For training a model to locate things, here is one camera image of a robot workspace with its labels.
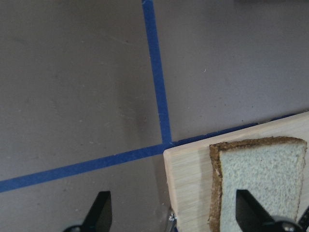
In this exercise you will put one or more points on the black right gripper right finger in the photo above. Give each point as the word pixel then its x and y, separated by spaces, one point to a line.
pixel 252 217

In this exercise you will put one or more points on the wooden cutting board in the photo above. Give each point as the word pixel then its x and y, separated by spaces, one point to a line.
pixel 189 170

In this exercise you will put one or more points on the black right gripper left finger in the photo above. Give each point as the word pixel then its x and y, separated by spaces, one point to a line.
pixel 99 217

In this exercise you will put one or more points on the bread slice with brown crust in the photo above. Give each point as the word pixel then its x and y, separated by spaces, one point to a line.
pixel 271 169

